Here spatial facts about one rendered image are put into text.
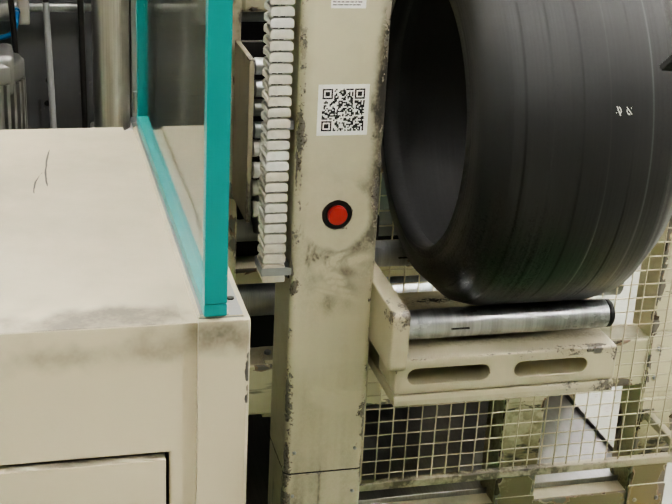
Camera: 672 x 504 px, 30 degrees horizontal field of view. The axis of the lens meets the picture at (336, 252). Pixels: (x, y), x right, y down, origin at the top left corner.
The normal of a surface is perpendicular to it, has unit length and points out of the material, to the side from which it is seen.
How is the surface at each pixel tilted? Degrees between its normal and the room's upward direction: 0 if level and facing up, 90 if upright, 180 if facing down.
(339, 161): 90
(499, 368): 90
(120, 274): 0
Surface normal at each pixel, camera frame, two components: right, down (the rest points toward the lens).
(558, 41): 0.22, -0.21
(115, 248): 0.05, -0.93
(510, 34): -0.49, -0.15
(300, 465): 0.24, 0.37
